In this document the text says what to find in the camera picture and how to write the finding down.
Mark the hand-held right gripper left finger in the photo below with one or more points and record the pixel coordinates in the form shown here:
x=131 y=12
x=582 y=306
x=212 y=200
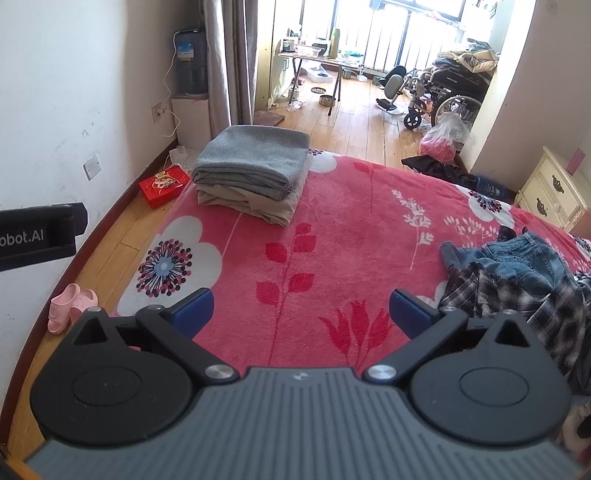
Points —
x=196 y=307

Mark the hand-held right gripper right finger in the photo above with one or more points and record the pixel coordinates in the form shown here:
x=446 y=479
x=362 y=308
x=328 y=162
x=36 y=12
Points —
x=406 y=309

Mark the grey sweatpants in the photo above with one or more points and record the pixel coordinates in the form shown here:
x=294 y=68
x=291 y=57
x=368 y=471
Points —
x=251 y=152

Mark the black clothes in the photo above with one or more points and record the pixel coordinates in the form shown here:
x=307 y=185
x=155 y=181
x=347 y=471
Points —
x=438 y=170

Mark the pink slipper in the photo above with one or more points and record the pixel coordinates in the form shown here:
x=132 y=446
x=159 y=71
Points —
x=85 y=304
x=62 y=309

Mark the red floral blanket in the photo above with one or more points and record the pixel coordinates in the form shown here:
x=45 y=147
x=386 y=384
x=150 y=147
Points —
x=323 y=240

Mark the beige folded pants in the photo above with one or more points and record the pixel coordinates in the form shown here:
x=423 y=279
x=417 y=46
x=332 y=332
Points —
x=249 y=207

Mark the blue jeans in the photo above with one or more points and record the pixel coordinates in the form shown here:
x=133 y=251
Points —
x=517 y=258

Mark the red gift box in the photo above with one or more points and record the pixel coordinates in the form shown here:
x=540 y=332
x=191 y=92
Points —
x=164 y=187

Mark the plaid shirt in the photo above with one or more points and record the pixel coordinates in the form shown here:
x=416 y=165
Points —
x=531 y=318

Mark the dark blue folded cloth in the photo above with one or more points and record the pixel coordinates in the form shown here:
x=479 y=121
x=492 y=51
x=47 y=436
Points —
x=491 y=186

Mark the white power strip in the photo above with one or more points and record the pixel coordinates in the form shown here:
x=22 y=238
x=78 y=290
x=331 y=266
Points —
x=178 y=154

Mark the cream nightstand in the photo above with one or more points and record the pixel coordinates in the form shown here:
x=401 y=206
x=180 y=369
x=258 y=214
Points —
x=549 y=194

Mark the white cabinet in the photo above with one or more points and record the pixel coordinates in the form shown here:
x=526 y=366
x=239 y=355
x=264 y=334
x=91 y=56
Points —
x=191 y=122

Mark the brown doormat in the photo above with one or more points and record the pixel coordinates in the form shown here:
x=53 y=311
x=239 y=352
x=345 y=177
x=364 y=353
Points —
x=268 y=118

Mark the metal bowl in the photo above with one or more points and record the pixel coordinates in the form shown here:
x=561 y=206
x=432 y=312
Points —
x=317 y=90
x=328 y=100

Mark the pink card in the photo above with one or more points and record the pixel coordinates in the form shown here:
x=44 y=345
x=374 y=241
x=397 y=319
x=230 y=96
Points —
x=576 y=161

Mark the black wheelchair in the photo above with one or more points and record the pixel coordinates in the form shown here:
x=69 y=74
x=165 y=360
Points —
x=452 y=87

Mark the water dispenser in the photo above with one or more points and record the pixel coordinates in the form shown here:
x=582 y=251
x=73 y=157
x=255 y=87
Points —
x=190 y=60

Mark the grey curtain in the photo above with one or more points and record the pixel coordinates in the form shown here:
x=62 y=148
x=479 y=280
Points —
x=231 y=60

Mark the white tray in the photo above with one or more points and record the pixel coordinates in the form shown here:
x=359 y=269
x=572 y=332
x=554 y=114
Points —
x=318 y=74

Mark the beige padded jacket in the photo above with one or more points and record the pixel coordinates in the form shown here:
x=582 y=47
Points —
x=471 y=57

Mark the folding table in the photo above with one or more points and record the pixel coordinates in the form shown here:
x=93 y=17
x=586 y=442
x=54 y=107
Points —
x=318 y=59

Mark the white balcony railing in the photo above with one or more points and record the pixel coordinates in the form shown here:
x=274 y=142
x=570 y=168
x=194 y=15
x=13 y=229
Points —
x=401 y=41

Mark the green thermos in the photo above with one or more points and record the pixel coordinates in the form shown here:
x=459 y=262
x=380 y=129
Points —
x=336 y=44

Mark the white wall socket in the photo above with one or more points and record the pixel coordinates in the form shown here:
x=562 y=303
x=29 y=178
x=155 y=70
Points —
x=159 y=113

